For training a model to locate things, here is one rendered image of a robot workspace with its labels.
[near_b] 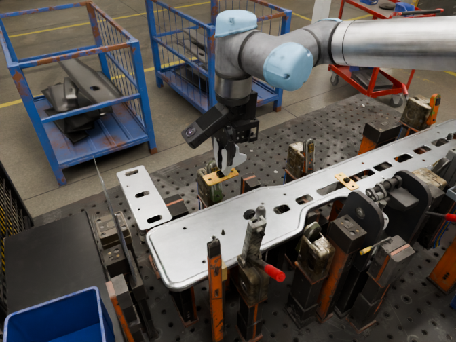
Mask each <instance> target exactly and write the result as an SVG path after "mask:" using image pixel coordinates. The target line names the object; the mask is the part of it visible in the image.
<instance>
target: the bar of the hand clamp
mask: <svg viewBox="0 0 456 342"><path fill-rule="evenodd" d="M255 213H256V212H255V211H254V209H249V210H247V211H245V213H244V215H243V217H244V219H245V220H249V221H248V224H247V228H246V235H245V238H244V244H243V248H242V254H241V255H242V256H243V258H244V260H245V263H246V266H247V263H248V258H249V257H251V256H252V255H254V256H256V257H258V255H259V250H260V247H261V243H262V240H263V236H264V235H265V228H266V226H267V221H266V220H265V219H264V218H263V216H260V217H259V220H258V219H257V217H254V216H255ZM257 220H258V222H257Z"/></svg>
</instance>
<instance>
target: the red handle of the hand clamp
mask: <svg viewBox="0 0 456 342"><path fill-rule="evenodd" d="M248 261H249V262H251V263H252V264H254V265H256V266H257V267H258V268H260V269H262V270H263V271H264V272H265V273H266V274H267V275H269V276H271V277H272V278H273V279H275V280H276V281H278V282H283V281H284V279H285V273H284V272H282V271H280V270H279V269H277V268H275V267H274V266H273V265H269V264H268V263H266V262H265V261H262V260H261V259H260V258H258V257H256V256H254V255H252V256H250V257H249V258H248Z"/></svg>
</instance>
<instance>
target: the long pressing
mask: <svg viewBox="0 0 456 342"><path fill-rule="evenodd" d="M438 132H439V133H438ZM448 133H453V134H454V133H456V119H450V120H447V121H444V122H442V123H439V124H437V125H435V126H432V127H430V128H426V129H424V130H422V131H419V132H416V133H414V134H411V135H409V136H406V137H404V138H401V139H398V140H395V141H394V142H391V143H388V144H386V145H383V146H381V147H378V148H376V149H373V150H371V151H367V152H366V153H363V154H360V155H357V156H355V157H352V158H350V159H347V160H345V161H342V162H339V163H337V164H335V165H332V166H329V167H327V168H324V169H322V170H319V171H317V172H314V173H312V174H308V175H307V176H304V177H301V178H298V179H297V180H293V181H291V182H289V183H286V184H284V185H278V186H268V187H259V188H257V189H254V190H252V191H249V192H246V193H243V194H241V195H238V196H235V197H233V198H231V199H227V200H225V201H223V202H220V203H217V204H215V205H212V206H209V207H207V208H204V209H202V210H199V211H197V212H194V213H191V214H188V215H186V216H183V217H180V218H178V219H176V220H173V221H170V222H168V223H165V224H163V225H160V226H157V227H154V228H152V229H151V230H149V231H148V233H147V234H146V236H145V243H146V245H147V248H148V249H149V252H150V254H151V257H152V259H153V262H154V263H155V266H156V268H157V270H158V272H159V275H160V277H161V280H162V282H163V283H164V286H165V287H166V288H167V289H168V290H170V291H172V292H181V291H184V290H186V289H188V288H190V287H192V286H195V285H197V284H199V283H201V282H203V281H205V280H208V262H207V255H208V253H207V242H209V241H212V240H213V239H212V236H213V235H214V236H215V237H216V238H218V239H219V240H220V243H221V256H222V260H223V261H224V263H225V264H226V266H227V270H229V269H231V268H233V267H235V266H237V265H238V260H237V255H239V254H242V248H243V244H244V238H245V235H246V228H247V224H248V221H249V220H245V219H244V217H243V215H244V213H245V211H247V210H249V209H254V211H255V212H256V209H257V207H258V206H260V205H262V206H264V207H265V208H266V219H265V220H266V221H267V226H266V228H265V235H264V236H263V240H262V243H261V247H260V252H261V254H263V253H265V252H267V251H270V250H272V249H274V248H276V247H278V246H281V245H282V244H285V243H286V242H289V241H291V240H293V239H295V238H297V237H299V236H301V235H302V233H303V231H304V228H305V219H306V216H307V214H308V213H309V212H311V211H314V210H316V209H318V208H321V207H323V206H325V205H327V204H330V203H332V202H334V201H337V200H347V196H348V194H349V193H350V192H352V191H350V190H349V189H348V188H347V187H346V186H344V187H343V188H341V189H338V190H336V191H333V192H332V193H329V194H327V195H324V196H321V195H319V194H318V193H317V192H316V191H317V190H320V189H323V188H325V187H327V186H329V185H332V184H334V183H337V182H340V181H339V180H337V179H336V178H335V175H336V174H338V173H341V172H342V173H344V174H345V175H346V176H348V177H351V176H353V175H356V174H358V173H361V172H363V171H365V170H371V171H373V172H374V173H375V174H374V175H371V176H368V177H366V178H363V179H362V180H359V181H357V182H356V184H357V185H359V188H357V189H354V190H359V191H361V192H363V193H364V194H365V195H366V193H365V190H366V189H367V188H369V187H370V188H373V187H374V186H375V185H376V183H378V182H380V181H382V180H385V179H387V178H390V179H391V178H392V177H393V176H394V175H395V173H396V172H398V171H400V170H408V171H409V172H412V171H414V170H417V169H419V168H427V169H428V170H431V169H432V168H433V164H434V163H435V162H437V161H438V160H439V159H442V158H443V157H445V156H446V154H447V152H448V150H449V149H450V148H452V147H455V146H456V139H453V138H452V140H447V139H446V137H447V135H448ZM440 139H444V140H446V141H447V142H448V143H446V144H444V145H441V146H439V147H436V146H434V145H433V144H432V143H433V142H435V141H437V140H440ZM421 147H427V148H429V149H430V151H427V152H425V153H422V154H421V155H419V154H416V153H415V152H414V150H415V149H418V148H421ZM404 154H407V155H410V156H411V157H412V158H411V159H408V160H406V161H404V162H402V163H399V162H397V161H396V160H394V158H397V157H399V156H401V155H404ZM423 160H425V161H423ZM385 162H387V163H389V164H391V165H392V167H390V168H388V169H385V170H383V171H380V172H379V171H376V170H375V169H374V168H373V167H375V166H378V165H380V164H382V163H385ZM362 163H363V164H362ZM382 178H384V179H382ZM354 190H353V191H354ZM284 194H286V195H284ZM305 195H309V196H310V197H311V198H312V199H313V200H312V201H310V202H308V203H306V204H303V205H299V204H298V203H297V202H296V201H295V200H296V199H299V198H300V197H303V196H305ZM261 203H264V204H261ZM282 205H287V206H288V207H289V208H290V210H289V211H287V212H284V213H282V214H276V213H275V212H274V211H273V209H274V208H277V207H279V206H282ZM183 227H186V229H183ZM222 229H224V231H225V235H221V233H222ZM216 238H215V239H216ZM202 261H205V263H202Z"/></svg>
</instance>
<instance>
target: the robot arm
mask: <svg viewBox="0 0 456 342"><path fill-rule="evenodd" d="M257 27H258V25H257V17H256V16H255V15H254V14H253V13H252V12H248V11H245V10H240V9H232V10H227V11H223V12H221V13H220V14H219V15H218V16H217V18H216V33H215V36H214V38H215V85H214V89H215V92H216V100H217V101H218V103H217V104H215V105H214V106H213V107H212V108H211V109H209V110H208V111H207V112H205V113H204V114H203V115H202V116H201V117H199V118H198V119H196V120H195V121H194V122H193V123H192V124H191V125H189V126H188V127H187V128H185V129H184V130H183V131H182V132H181V135H182V137H183V138H184V140H185V141H186V143H187V144H188V145H189V146H190V147H191V148H192V149H196V148H197V147H198V146H200V145H201V144H202V143H203V142H204V141H205V140H207V139H208V138H210V137H211V138H212V147H213V150H214V156H215V160H216V164H217V166H218V168H219V169H220V170H221V172H222V173H223V174H224V175H225V176H228V175H229V173H230V172H231V169H232V168H234V167H236V166H238V165H240V164H241V163H243V162H245V161H246V154H243V153H239V147H238V146H237V145H236V144H238V143H240V144H241V143H245V142H248V143H251V142H254V141H257V139H258V133H259V120H258V119H257V118H256V117H255V116H256V109H257V96H258V92H256V91H253V90H252V76H254V77H256V78H258V79H261V80H263V81H265V82H267V83H268V84H269V85H271V86H273V87H275V88H282V89H283V90H286V91H295V90H298V89H299V88H300V87H301V86H302V85H303V83H305V82H306V81H307V80H308V78H309V76H310V74H311V70H312V68H314V67H316V66H318V65H320V64H334V65H345V66H358V67H382V68H395V69H419V70H431V71H455V72H456V16H437V17H422V18H394V19H380V20H352V21H342V20H340V19H338V18H326V19H322V20H319V21H317V22H315V23H313V24H310V25H308V26H305V27H303V28H299V29H297V30H295V31H291V32H289V33H286V34H283V35H280V36H277V37H275V36H272V35H269V34H267V33H263V32H261V31H258V30H257ZM250 120H254V121H252V122H250ZM255 127H256V136H254V137H252V138H251V136H253V134H254V132H253V131H252V130H251V128H255Z"/></svg>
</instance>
